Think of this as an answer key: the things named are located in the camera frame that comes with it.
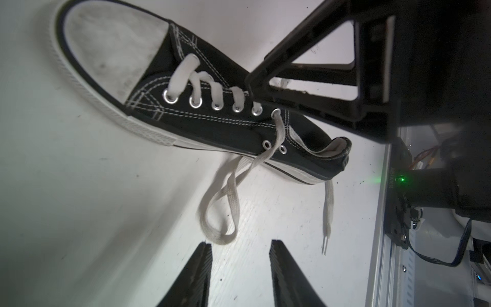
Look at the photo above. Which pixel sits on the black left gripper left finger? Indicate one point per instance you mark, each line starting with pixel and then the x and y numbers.
pixel 192 286

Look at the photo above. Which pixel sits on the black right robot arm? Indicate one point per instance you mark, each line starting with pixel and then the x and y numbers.
pixel 462 185

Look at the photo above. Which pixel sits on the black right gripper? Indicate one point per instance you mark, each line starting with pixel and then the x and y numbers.
pixel 441 62

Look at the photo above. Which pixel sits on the aluminium rail frame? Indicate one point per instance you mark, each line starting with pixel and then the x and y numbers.
pixel 391 275

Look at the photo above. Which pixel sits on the black canvas sneaker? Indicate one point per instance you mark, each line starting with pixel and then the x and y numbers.
pixel 160 81

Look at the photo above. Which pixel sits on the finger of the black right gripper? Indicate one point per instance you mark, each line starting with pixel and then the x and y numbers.
pixel 371 114

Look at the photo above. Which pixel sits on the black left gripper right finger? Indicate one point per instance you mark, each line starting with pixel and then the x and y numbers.
pixel 290 286

